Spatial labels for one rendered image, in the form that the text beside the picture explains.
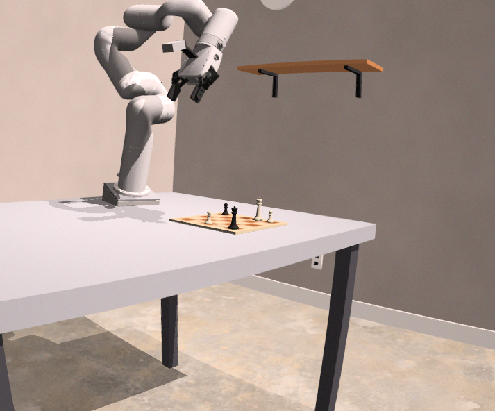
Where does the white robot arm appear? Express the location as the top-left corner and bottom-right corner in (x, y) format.
(94, 0), (238, 197)

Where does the chessboard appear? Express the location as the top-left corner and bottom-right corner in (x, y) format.
(169, 212), (287, 235)

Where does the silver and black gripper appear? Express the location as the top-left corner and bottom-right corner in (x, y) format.
(167, 42), (222, 103)

